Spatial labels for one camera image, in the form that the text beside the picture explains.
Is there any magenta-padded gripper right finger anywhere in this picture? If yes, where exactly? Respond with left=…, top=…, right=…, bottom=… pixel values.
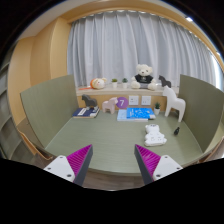
left=134, top=144, right=184, bottom=186

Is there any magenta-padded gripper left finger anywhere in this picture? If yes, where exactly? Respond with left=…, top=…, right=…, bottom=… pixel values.
left=43, top=144, right=94, bottom=187

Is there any white bear-shaped power strip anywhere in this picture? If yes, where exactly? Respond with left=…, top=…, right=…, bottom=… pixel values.
left=144, top=123, right=168, bottom=147

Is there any dark book stack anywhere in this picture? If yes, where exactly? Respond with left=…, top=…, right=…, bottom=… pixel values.
left=72, top=106, right=101, bottom=119

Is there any green desk partition panel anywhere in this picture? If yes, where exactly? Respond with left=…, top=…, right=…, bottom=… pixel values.
left=178, top=73, right=224, bottom=154
left=19, top=74, right=79, bottom=149

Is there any large white horse figure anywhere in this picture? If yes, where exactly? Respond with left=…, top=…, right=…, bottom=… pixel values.
left=162, top=85, right=187, bottom=123

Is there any light blue book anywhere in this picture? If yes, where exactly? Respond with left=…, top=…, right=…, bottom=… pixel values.
left=116, top=109, right=149, bottom=122

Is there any dark grey horse figure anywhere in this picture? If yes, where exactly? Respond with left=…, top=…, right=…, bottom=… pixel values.
left=81, top=93, right=99, bottom=110

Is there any round purple sign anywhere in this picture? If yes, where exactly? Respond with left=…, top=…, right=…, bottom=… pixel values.
left=115, top=96, right=129, bottom=109

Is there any pink horse figure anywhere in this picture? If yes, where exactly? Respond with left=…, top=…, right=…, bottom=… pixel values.
left=101, top=96, right=119, bottom=115

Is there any black horse figure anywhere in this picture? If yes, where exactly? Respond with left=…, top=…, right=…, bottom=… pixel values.
left=158, top=74, right=172, bottom=89

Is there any wooden window ledge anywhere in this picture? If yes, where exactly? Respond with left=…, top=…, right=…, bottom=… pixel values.
left=75, top=83, right=181, bottom=98

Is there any round orange-white plush toy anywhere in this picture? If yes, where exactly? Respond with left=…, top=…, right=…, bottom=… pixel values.
left=90, top=77, right=108, bottom=90

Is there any white teddy bear plush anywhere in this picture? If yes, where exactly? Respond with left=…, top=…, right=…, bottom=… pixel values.
left=130, top=64, right=158, bottom=91

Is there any light grey curtain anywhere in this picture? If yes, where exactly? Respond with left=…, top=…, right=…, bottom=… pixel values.
left=66, top=9, right=224, bottom=89

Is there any white wall socket plate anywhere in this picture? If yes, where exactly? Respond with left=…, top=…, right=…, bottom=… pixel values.
left=140, top=95, right=152, bottom=106
left=128, top=95, right=140, bottom=106

